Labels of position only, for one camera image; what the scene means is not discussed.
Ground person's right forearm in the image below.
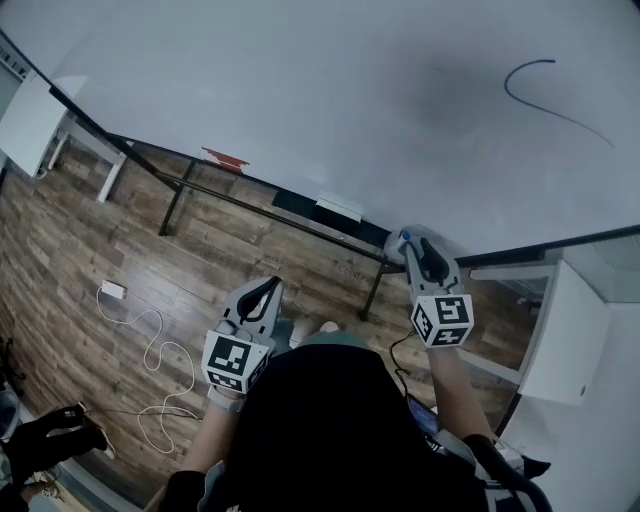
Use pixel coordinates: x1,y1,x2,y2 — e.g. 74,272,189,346
427,343,497,445

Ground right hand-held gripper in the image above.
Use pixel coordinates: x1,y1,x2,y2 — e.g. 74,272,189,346
398,236,475,348

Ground large white whiteboard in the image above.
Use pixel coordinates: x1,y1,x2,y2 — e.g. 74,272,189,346
0,0,640,262

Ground white whiteboard eraser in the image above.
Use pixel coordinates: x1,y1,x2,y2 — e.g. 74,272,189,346
313,197,364,225

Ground white marker with blue cap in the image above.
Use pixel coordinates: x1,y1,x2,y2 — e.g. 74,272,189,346
383,228,414,264

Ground black whiteboard stand frame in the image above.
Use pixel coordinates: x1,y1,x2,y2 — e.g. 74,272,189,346
29,64,640,322

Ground black bag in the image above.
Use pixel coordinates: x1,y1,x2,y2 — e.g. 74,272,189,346
0,402,117,501

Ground blue screen device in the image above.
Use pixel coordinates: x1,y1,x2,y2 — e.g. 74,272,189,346
407,397,442,437

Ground person's black shirt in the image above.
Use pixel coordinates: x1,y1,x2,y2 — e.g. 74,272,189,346
168,344,552,512

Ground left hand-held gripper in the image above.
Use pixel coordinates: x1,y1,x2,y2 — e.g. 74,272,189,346
201,276,284,412

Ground person's green trousers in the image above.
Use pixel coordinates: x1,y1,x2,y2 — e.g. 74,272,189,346
292,331,372,357

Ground white cabinet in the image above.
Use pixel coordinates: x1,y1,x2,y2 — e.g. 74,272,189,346
516,258,614,407

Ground black cable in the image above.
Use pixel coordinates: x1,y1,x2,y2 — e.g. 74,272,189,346
388,328,417,401

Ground white desk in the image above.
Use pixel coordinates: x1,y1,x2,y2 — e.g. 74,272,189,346
0,68,132,204

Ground white cable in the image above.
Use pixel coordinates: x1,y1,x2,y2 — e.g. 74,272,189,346
95,287,204,455

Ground person's left forearm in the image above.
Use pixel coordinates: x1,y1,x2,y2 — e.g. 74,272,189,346
178,399,242,476

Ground red flat object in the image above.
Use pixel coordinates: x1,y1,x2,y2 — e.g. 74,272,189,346
200,146,251,174

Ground person's left hand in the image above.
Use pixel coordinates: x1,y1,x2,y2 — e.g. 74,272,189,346
216,320,254,343

